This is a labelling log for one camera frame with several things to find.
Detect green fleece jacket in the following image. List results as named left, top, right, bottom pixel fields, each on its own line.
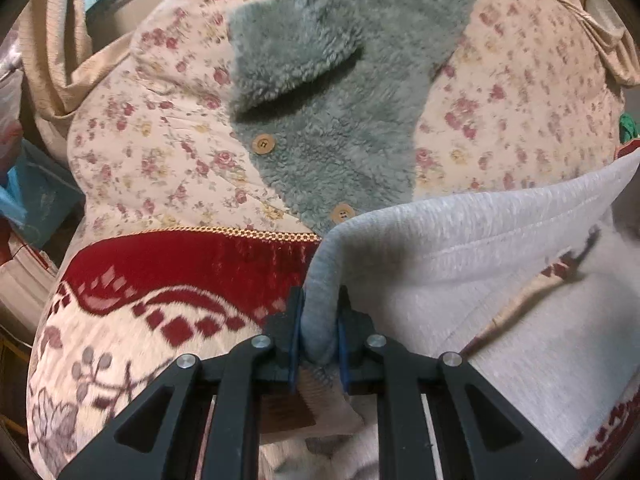
left=227, top=0, right=488, bottom=226

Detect green object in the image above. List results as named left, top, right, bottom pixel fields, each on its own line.
left=619, top=114, right=640, bottom=145

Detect red patterned blanket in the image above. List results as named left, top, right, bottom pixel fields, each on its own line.
left=25, top=226, right=371, bottom=480

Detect blue plastic bag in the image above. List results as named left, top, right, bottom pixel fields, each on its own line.
left=5, top=140, right=86, bottom=251

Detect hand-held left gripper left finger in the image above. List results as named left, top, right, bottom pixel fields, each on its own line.
left=56, top=286, right=306, bottom=480

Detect floral quilt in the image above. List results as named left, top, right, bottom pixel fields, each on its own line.
left=66, top=0, right=626, bottom=241

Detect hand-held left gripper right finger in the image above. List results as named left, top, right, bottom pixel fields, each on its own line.
left=337, top=285, right=581, bottom=480

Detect beige cloth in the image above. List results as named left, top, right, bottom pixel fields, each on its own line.
left=520, top=0, right=640, bottom=86

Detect beige curtain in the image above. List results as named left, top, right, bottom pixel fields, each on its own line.
left=17, top=0, right=133, bottom=133

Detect grey sweat pants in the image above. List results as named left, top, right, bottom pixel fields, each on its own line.
left=260, top=157, right=640, bottom=480

